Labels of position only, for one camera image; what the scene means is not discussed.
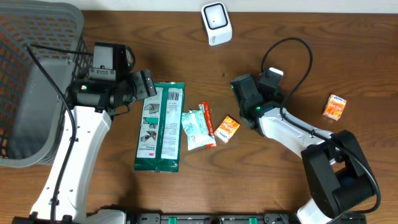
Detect green white 3M package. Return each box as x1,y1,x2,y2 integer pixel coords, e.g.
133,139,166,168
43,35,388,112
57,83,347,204
134,82,185,172

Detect red snack stick packet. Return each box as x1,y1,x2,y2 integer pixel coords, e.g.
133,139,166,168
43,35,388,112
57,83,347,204
199,101,215,140

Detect white teal wipes packet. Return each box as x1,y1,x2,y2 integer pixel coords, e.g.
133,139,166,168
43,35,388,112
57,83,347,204
182,110,216,151

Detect orange small box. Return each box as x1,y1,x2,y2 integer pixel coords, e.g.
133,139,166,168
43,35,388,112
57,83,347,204
323,95,347,121
214,116,240,143

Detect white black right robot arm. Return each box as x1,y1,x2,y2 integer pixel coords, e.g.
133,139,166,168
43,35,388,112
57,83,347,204
231,68,380,223

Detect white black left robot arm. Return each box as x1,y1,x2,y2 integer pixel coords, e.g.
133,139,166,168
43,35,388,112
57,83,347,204
12,42,157,224

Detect white cube barcode scanner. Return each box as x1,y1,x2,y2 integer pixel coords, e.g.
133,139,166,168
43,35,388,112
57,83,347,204
201,1,233,46

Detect black mounting rail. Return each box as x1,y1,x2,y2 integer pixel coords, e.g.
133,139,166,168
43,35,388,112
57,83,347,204
135,213,300,224

